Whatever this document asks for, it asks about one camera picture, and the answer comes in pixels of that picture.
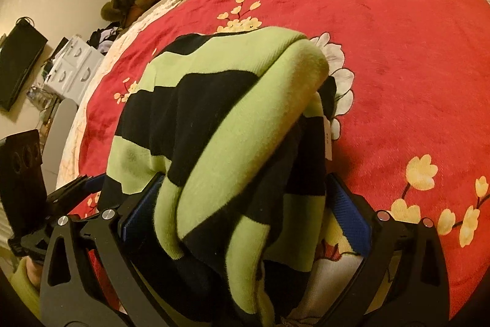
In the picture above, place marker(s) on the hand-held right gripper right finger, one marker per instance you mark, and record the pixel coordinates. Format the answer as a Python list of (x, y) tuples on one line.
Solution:
[(352, 212)]

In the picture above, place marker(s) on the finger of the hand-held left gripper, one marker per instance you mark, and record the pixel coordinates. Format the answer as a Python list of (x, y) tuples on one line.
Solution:
[(72, 193)]

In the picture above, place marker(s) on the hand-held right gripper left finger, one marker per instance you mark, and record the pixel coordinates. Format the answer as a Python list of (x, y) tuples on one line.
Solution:
[(134, 216)]

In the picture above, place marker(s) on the green black striped frog sweater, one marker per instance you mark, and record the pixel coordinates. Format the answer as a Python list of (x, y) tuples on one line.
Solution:
[(214, 101)]

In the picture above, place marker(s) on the pile of clothes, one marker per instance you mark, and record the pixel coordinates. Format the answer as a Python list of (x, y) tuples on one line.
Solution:
[(105, 36)]

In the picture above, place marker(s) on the white cartoon printed cloth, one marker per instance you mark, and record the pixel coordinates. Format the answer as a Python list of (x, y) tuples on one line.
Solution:
[(337, 265)]

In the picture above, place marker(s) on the black television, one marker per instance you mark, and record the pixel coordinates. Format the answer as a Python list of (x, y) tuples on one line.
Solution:
[(19, 62)]

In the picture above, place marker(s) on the white chest of drawers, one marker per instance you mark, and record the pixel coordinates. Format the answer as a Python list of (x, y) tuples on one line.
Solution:
[(72, 70)]

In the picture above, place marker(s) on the red floral blanket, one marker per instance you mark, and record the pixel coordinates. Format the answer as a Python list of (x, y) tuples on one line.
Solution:
[(402, 43)]

